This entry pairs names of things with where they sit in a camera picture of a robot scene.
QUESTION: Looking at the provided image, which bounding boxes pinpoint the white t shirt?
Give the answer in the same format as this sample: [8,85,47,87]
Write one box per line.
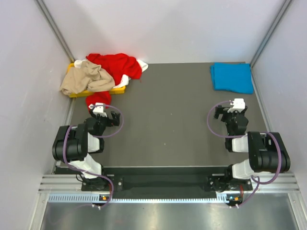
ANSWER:
[73,59,148,89]

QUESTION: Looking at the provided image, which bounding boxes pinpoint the grey slotted cable duct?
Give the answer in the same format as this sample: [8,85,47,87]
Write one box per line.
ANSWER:
[48,193,242,204]

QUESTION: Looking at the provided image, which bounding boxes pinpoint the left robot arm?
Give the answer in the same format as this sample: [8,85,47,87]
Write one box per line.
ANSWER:
[52,111,120,191]

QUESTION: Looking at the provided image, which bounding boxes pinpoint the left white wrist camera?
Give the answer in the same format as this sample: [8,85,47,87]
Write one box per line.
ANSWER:
[88,103,106,116]

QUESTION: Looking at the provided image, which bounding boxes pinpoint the red t shirt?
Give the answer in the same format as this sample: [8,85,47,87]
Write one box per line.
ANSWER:
[85,53,142,110]

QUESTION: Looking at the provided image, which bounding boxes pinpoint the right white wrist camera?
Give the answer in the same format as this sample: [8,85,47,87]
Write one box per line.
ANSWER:
[227,98,246,113]

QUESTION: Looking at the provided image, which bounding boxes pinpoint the aluminium frame rail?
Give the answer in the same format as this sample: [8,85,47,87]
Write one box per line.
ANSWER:
[38,173,300,193]

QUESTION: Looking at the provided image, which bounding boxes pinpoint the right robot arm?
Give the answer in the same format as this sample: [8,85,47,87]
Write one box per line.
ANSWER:
[213,101,291,190]

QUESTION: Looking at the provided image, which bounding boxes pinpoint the beige t shirt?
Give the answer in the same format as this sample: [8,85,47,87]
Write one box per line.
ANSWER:
[59,60,115,95]

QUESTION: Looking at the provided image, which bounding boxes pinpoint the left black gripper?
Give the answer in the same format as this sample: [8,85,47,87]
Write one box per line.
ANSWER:
[90,109,120,137]

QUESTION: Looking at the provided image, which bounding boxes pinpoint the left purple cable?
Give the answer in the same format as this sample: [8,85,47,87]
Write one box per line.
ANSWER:
[64,104,125,210]

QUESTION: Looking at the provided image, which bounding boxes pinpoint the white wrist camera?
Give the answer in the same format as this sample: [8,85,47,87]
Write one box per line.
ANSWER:
[88,103,106,116]
[227,98,246,113]

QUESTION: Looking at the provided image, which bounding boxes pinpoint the yellow plastic bin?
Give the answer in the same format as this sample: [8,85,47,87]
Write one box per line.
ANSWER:
[67,63,126,98]

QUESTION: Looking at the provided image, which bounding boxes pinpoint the folded blue t shirt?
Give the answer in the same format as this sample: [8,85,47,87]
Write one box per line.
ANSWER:
[210,63,254,94]

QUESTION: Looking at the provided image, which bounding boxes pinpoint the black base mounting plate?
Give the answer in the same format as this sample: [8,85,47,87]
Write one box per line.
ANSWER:
[81,174,253,193]

